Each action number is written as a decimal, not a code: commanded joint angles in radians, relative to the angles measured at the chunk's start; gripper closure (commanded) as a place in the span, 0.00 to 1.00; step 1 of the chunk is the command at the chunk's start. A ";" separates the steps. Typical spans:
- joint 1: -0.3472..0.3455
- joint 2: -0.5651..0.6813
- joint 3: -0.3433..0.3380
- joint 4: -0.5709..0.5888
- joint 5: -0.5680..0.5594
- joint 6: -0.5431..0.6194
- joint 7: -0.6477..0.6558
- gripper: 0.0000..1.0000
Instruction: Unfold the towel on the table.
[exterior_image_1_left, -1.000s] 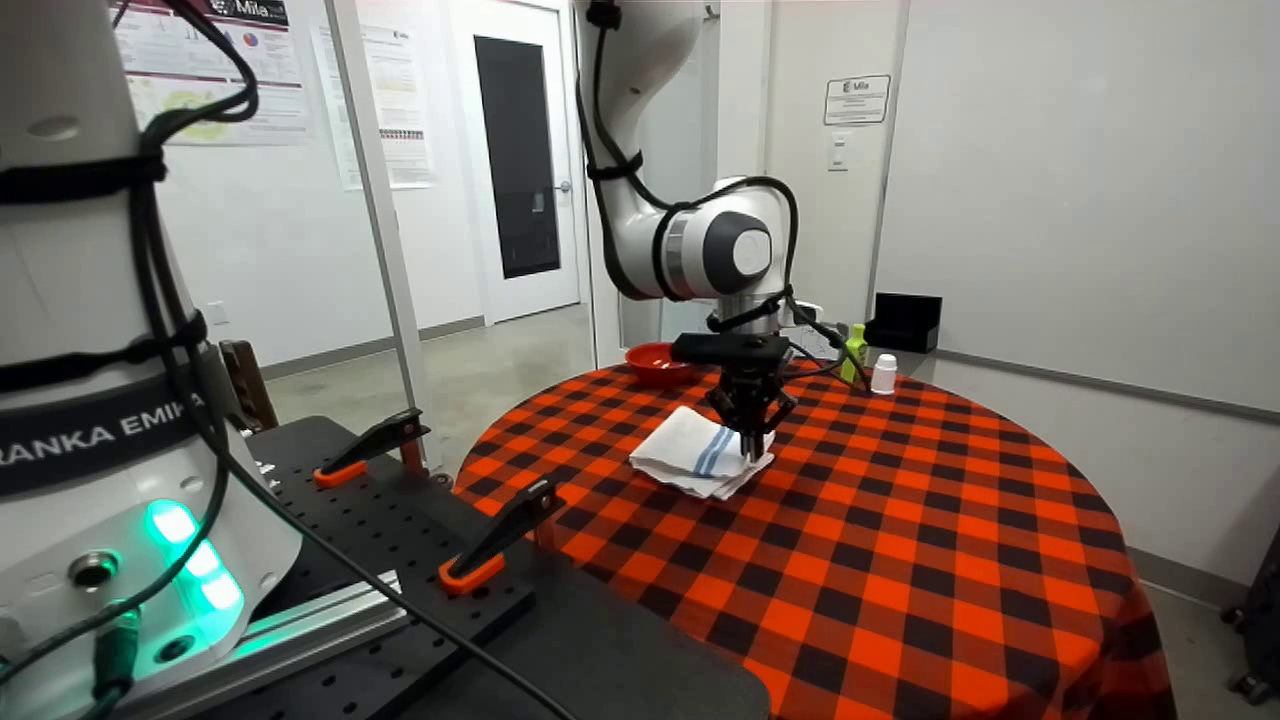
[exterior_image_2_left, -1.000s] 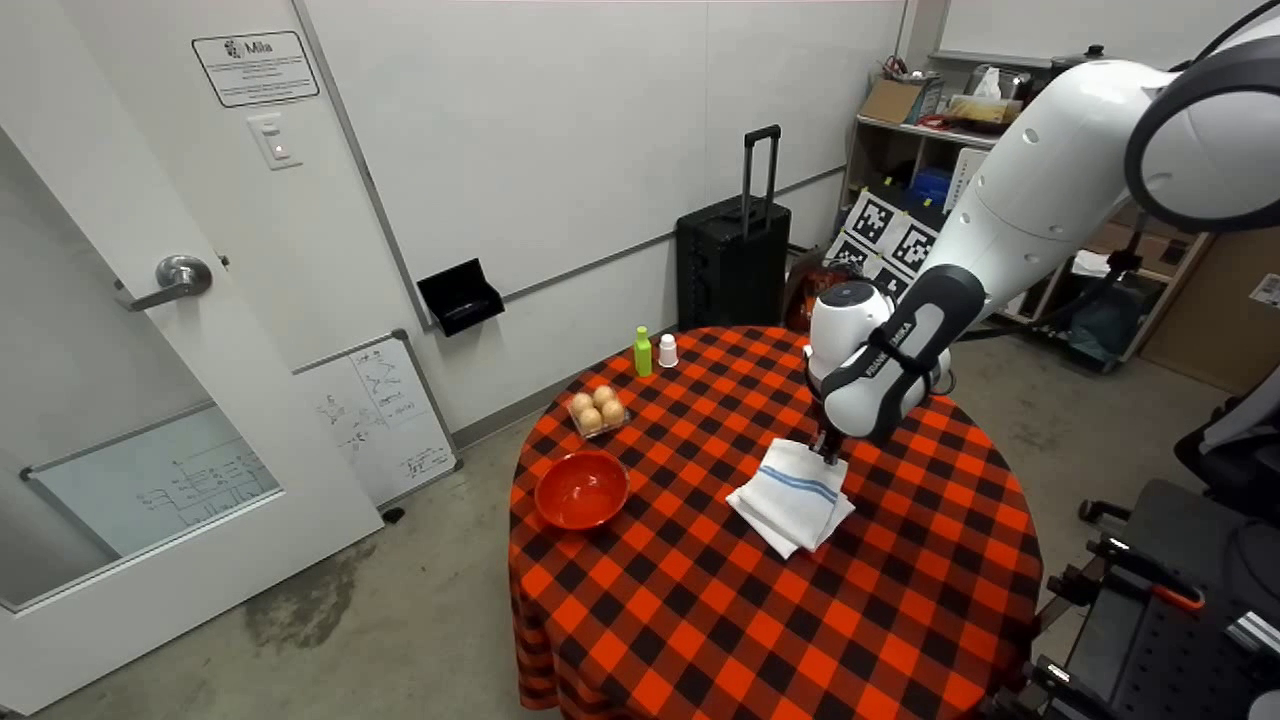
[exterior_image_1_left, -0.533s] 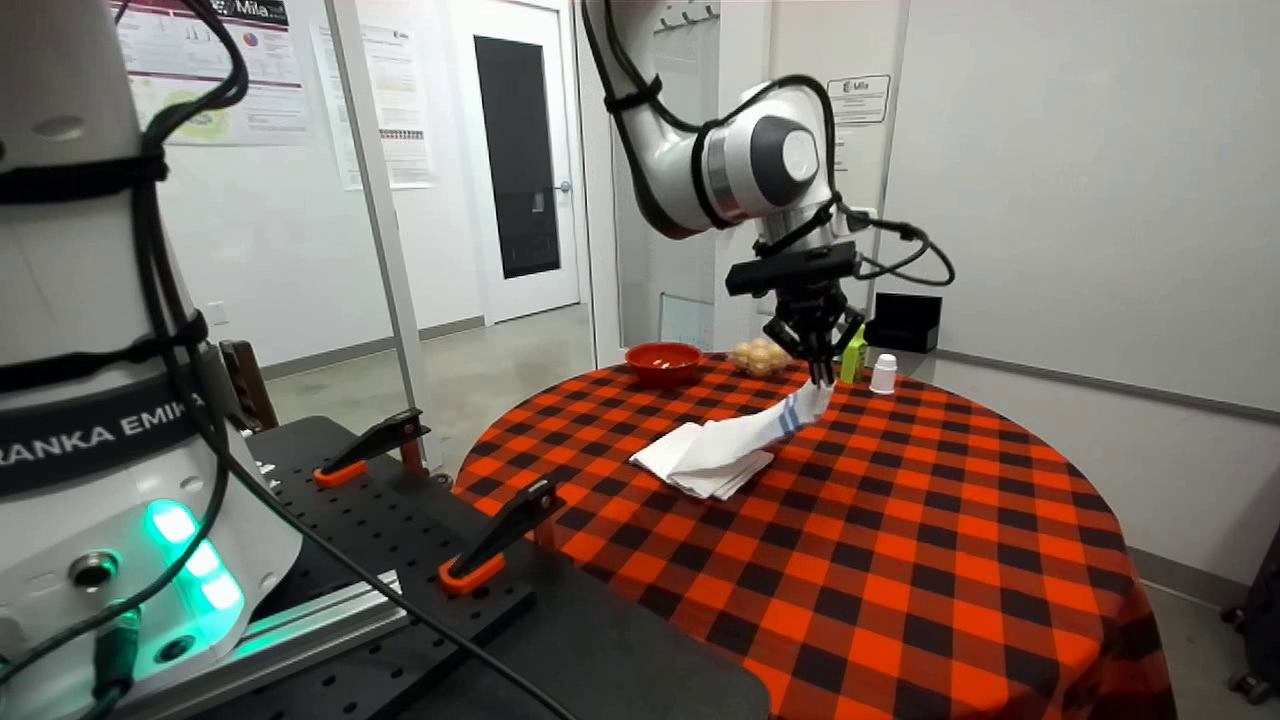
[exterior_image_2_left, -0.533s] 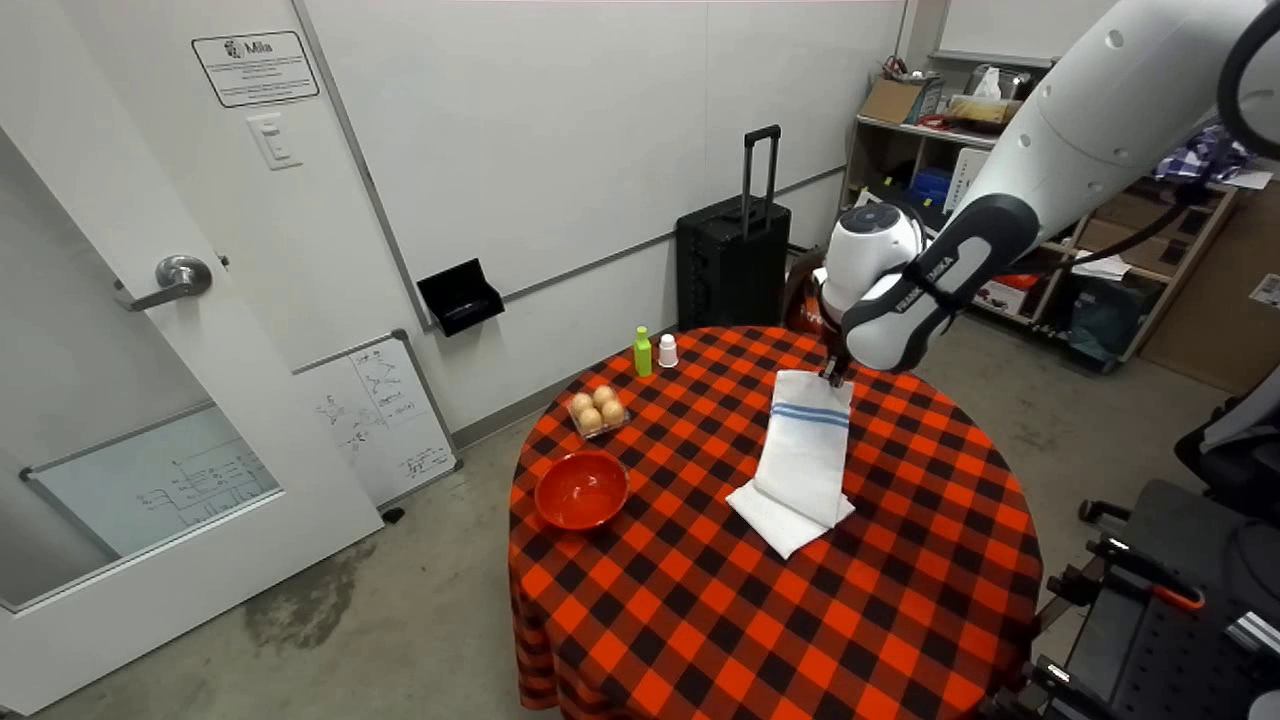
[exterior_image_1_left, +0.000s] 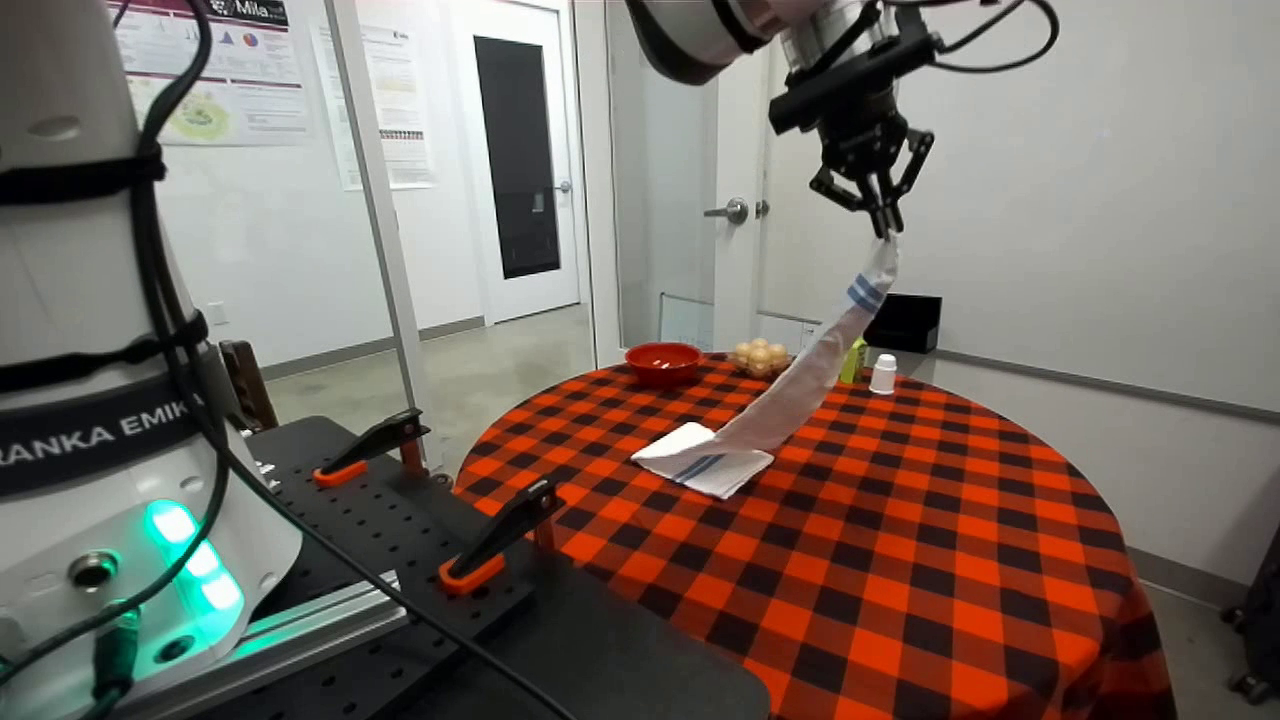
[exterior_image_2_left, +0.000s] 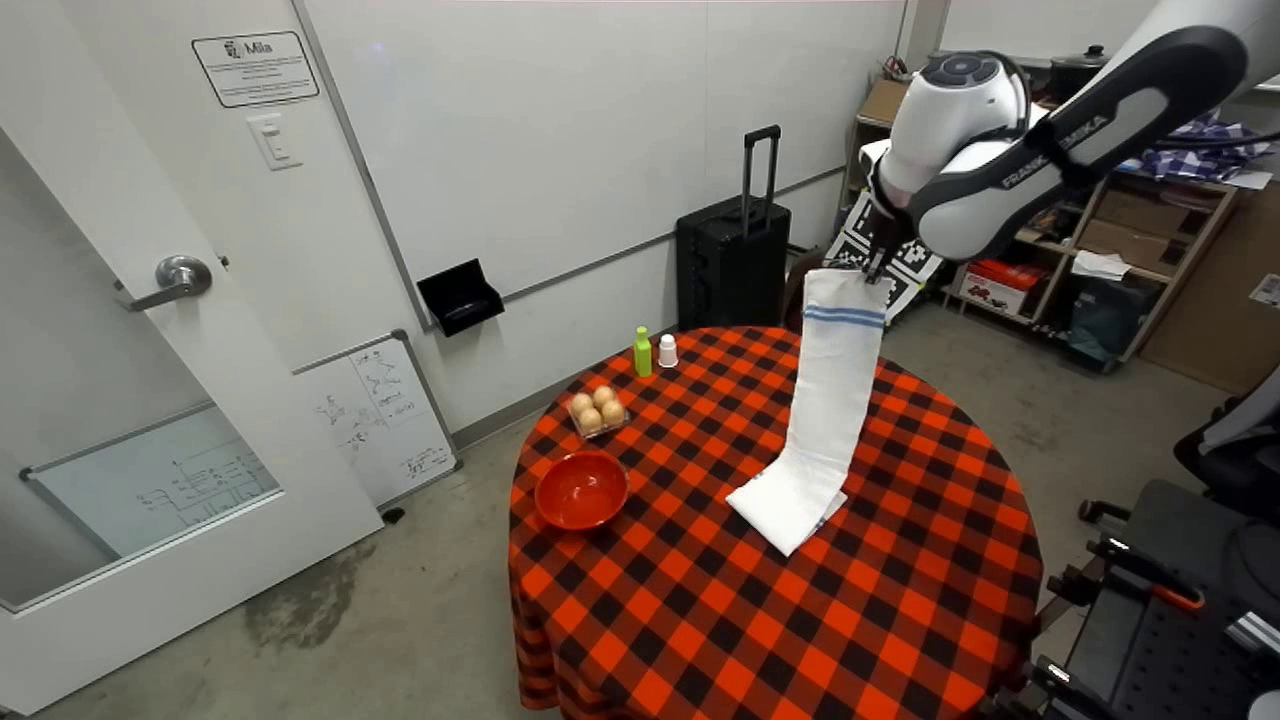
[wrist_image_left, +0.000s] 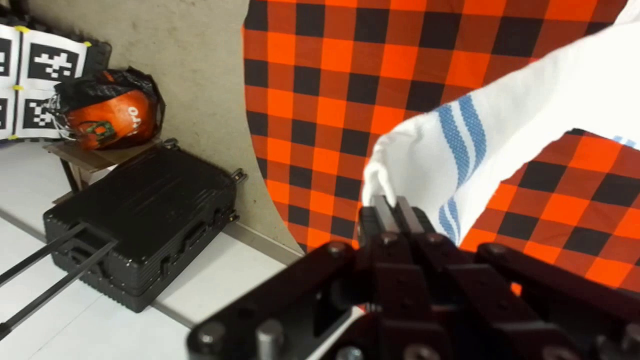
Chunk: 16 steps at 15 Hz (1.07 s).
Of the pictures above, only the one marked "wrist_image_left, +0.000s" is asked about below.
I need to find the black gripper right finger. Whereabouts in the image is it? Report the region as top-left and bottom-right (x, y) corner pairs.
(397, 198), (640, 360)

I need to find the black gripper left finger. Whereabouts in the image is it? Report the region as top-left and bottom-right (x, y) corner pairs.
(188, 194), (418, 360)

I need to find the white towel with blue stripes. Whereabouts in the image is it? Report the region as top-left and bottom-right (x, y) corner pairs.
(359, 0), (640, 246)

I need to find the black hard case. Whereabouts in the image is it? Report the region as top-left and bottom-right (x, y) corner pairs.
(0, 137), (247, 342)

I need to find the red black plaid tablecloth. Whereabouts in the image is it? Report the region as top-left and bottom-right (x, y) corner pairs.
(239, 0), (640, 296)

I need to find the brown cardboard piece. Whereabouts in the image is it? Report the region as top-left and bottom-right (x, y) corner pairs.
(46, 136), (161, 192)

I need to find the orange black helmet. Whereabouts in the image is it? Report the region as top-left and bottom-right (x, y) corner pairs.
(54, 65), (166, 151)

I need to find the black white marker board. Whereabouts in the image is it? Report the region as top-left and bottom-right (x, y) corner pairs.
(0, 21), (95, 141)

